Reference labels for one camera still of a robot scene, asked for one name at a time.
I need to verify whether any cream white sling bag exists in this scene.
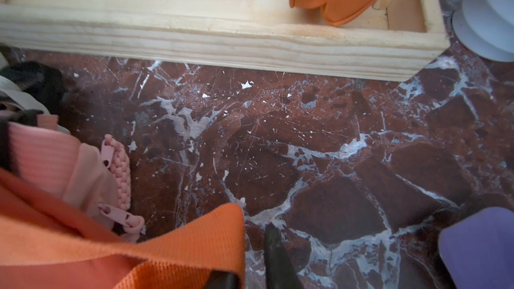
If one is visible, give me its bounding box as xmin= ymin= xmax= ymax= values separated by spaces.
xmin=0 ymin=51 xmax=71 ymax=135

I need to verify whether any pink sling bag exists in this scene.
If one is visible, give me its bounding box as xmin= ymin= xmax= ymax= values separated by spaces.
xmin=1 ymin=110 xmax=145 ymax=243

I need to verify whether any wooden hanging rack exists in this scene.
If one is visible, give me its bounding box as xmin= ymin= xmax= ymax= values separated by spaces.
xmin=1 ymin=0 xmax=450 ymax=82

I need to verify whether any black sling bag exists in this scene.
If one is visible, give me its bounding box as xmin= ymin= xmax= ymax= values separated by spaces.
xmin=1 ymin=61 xmax=66 ymax=115

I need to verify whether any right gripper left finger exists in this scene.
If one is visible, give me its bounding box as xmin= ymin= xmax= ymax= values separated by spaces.
xmin=203 ymin=270 xmax=240 ymax=289

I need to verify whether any purple pink brush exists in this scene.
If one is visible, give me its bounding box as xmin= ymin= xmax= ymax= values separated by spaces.
xmin=438 ymin=207 xmax=513 ymax=288

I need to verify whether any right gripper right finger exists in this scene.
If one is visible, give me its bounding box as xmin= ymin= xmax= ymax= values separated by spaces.
xmin=264 ymin=223 xmax=304 ymax=289

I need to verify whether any dark orange sling bag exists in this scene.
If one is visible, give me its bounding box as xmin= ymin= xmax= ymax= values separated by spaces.
xmin=1 ymin=171 xmax=245 ymax=288

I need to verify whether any potted flower plant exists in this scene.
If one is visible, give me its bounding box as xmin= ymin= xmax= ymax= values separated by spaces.
xmin=452 ymin=0 xmax=513 ymax=62

